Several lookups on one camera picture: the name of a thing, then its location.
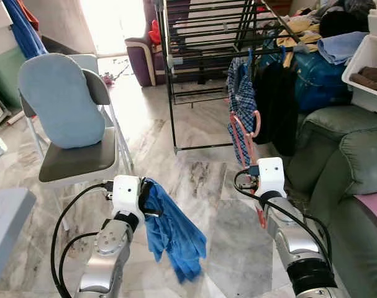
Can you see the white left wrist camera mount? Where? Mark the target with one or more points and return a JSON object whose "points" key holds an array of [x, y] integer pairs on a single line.
{"points": [[127, 194]]}

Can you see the white plastic basket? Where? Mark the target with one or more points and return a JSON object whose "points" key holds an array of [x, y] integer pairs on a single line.
{"points": [[365, 102]]}

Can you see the light blue towel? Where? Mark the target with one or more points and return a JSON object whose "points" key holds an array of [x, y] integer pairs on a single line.
{"points": [[340, 48]]}

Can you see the yellow cloth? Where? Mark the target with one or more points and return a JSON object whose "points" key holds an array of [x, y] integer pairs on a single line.
{"points": [[300, 28]]}

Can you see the blue t-shirt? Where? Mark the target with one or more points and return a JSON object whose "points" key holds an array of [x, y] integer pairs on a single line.
{"points": [[176, 236]]}

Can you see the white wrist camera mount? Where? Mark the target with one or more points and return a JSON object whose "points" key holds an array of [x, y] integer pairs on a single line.
{"points": [[270, 177], [127, 194]]}

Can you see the brown folded clothes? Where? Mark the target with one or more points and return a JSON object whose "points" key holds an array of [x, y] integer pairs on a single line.
{"points": [[371, 77]]}

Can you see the light blue cushion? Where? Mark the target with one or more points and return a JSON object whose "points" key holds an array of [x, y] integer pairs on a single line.
{"points": [[61, 102]]}

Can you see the black clothes pile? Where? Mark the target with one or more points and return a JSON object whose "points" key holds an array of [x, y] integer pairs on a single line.
{"points": [[340, 23]]}

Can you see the blue plaid shirt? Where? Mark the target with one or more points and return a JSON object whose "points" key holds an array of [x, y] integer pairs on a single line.
{"points": [[243, 105]]}

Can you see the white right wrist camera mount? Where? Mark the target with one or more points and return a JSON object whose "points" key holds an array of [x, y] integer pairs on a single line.
{"points": [[270, 177]]}

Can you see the red bag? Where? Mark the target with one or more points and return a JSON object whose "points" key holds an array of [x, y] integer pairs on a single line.
{"points": [[154, 32]]}

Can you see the black drying rack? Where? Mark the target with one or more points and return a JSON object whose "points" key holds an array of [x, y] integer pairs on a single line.
{"points": [[171, 74]]}

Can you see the pink cloth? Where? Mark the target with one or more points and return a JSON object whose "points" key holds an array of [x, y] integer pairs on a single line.
{"points": [[374, 208]]}

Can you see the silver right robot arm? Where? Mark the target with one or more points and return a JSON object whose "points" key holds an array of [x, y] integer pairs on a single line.
{"points": [[297, 242]]}

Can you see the pink toy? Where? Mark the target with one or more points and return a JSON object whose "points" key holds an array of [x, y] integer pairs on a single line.
{"points": [[107, 77]]}

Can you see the blue hanging cloth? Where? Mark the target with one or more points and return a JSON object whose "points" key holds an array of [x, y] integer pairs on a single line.
{"points": [[23, 31]]}

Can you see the grey folding chair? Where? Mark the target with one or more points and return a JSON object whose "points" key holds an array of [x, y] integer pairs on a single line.
{"points": [[76, 164]]}

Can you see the grey clothes pile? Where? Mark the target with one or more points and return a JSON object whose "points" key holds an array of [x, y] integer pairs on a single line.
{"points": [[349, 5]]}

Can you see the purple armchair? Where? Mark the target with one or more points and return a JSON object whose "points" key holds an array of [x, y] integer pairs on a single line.
{"points": [[138, 65]]}

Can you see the green sofa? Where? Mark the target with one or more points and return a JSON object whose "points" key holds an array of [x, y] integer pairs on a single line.
{"points": [[356, 161]]}

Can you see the pink clothes hanger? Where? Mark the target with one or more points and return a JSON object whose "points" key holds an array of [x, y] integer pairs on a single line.
{"points": [[241, 141]]}

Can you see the black hanging garment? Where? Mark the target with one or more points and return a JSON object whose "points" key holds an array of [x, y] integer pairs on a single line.
{"points": [[276, 105]]}

